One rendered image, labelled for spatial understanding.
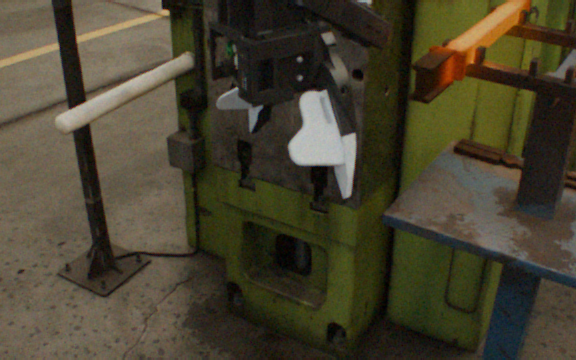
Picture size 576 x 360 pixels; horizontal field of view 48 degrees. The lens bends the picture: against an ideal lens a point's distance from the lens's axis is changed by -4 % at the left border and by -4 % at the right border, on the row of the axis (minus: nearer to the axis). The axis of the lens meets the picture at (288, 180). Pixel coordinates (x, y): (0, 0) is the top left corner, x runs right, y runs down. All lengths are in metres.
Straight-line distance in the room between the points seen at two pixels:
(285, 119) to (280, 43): 0.89
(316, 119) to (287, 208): 0.98
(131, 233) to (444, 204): 1.34
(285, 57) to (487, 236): 0.56
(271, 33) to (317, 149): 0.10
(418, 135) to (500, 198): 0.45
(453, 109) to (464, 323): 0.57
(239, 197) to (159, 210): 0.76
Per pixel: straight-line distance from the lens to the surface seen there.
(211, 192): 1.93
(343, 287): 1.57
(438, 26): 1.42
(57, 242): 2.24
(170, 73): 1.70
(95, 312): 1.93
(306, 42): 0.54
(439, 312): 1.75
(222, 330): 1.81
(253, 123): 0.67
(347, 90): 0.54
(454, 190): 1.11
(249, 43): 0.51
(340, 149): 0.55
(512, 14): 1.08
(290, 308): 1.70
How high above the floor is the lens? 1.24
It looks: 31 degrees down
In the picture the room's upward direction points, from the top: straight up
